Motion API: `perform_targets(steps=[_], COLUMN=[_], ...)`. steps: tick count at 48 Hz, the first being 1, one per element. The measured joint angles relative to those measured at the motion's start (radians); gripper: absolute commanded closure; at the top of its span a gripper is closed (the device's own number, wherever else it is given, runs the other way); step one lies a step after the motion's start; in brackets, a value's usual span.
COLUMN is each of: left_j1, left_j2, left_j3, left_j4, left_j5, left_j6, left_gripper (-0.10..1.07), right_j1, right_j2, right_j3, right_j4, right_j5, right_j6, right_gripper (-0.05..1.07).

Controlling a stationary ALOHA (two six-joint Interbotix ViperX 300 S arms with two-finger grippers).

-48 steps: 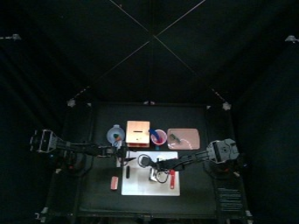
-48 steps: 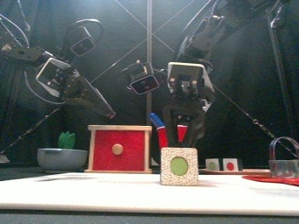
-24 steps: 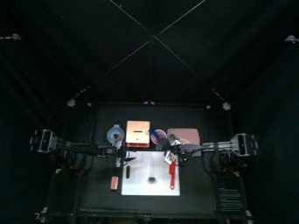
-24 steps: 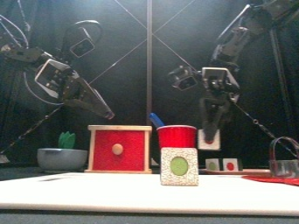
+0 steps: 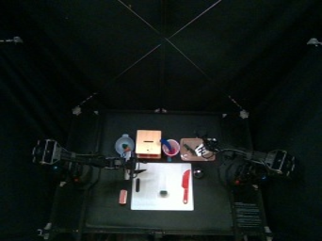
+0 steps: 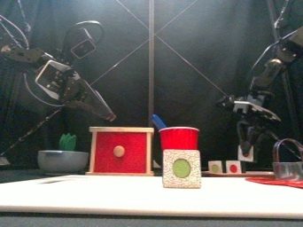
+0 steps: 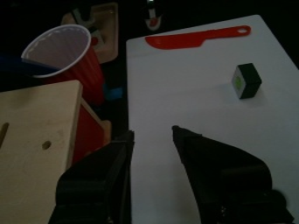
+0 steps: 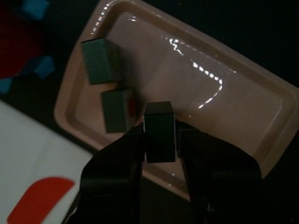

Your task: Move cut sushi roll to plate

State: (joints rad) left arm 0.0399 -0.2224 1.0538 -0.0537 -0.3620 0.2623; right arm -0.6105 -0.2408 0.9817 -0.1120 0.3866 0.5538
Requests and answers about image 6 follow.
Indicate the red-centre toy sushi piece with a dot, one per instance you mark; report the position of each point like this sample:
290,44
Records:
251,158
234,167

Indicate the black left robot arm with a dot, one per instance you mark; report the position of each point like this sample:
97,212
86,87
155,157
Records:
23,54

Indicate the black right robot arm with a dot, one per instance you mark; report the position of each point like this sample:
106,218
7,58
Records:
273,71

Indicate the green-centre toy sushi piece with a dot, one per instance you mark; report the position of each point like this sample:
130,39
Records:
215,167
182,168

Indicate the pink plate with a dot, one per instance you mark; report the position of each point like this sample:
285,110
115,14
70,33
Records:
257,174

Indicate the green toy plant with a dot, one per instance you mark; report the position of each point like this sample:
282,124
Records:
67,142

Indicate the blue utensil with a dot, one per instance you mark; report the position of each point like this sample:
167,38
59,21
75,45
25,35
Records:
158,121

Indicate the red plastic cup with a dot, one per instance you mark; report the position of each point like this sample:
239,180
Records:
178,139

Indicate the grey bowl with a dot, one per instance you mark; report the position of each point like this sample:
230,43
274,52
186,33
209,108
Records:
63,162

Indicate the wooden box with red panel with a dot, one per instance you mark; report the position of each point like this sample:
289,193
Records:
130,159

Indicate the black stick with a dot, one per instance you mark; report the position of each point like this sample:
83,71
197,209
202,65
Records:
55,180

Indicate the white cutting board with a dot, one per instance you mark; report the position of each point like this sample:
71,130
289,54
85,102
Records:
99,195

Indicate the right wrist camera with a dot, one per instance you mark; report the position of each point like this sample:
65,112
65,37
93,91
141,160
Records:
225,102

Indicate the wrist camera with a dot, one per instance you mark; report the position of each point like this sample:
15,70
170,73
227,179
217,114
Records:
225,102
83,48

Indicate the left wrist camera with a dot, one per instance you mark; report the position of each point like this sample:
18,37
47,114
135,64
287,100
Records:
83,48

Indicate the grey vertical frame pole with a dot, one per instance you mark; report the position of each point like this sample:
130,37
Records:
151,74

